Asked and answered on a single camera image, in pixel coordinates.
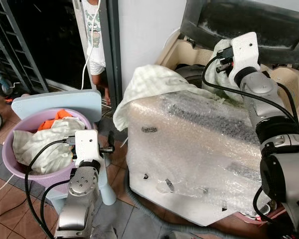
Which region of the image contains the dark washing machine lid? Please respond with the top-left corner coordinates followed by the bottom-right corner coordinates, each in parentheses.
top-left (181, 0), bottom-right (299, 66)

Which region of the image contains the bubble-wrapped washing machine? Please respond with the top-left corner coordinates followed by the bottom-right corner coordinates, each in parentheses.
top-left (126, 29), bottom-right (299, 228)

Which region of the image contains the orange cloth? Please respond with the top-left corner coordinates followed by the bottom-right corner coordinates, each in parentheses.
top-left (38, 109), bottom-right (74, 131)

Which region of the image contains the cream crumpled cloth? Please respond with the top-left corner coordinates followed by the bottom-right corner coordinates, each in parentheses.
top-left (12, 117), bottom-right (86, 175)

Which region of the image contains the light blue plastic stool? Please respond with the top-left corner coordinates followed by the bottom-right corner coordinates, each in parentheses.
top-left (10, 89), bottom-right (118, 208)

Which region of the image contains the green white checkered cloth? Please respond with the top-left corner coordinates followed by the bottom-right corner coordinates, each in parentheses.
top-left (113, 64), bottom-right (226, 132)

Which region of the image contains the purple plastic basin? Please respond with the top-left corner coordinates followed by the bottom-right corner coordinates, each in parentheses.
top-left (2, 108), bottom-right (98, 182)

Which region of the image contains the child in printed t-shirt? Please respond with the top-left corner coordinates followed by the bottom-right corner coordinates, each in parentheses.
top-left (80, 0), bottom-right (113, 106)

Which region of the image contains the black metal gate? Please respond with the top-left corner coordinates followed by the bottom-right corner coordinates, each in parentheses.
top-left (0, 0), bottom-right (49, 96)

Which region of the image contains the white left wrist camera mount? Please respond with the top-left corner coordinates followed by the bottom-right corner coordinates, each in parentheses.
top-left (73, 130), bottom-right (102, 168)

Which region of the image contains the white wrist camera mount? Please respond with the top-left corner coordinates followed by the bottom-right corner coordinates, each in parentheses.
top-left (73, 130), bottom-right (102, 168)
top-left (228, 32), bottom-right (262, 89)

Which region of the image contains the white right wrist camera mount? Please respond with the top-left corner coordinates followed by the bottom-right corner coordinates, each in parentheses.
top-left (228, 32), bottom-right (262, 89)

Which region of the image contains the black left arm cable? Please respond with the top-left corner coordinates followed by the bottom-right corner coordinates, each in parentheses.
top-left (23, 138), bottom-right (76, 239)

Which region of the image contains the white hanging cable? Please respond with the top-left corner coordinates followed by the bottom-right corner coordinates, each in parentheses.
top-left (81, 0), bottom-right (101, 91)

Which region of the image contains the dark door frame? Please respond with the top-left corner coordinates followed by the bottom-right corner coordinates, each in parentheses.
top-left (99, 0), bottom-right (123, 106)

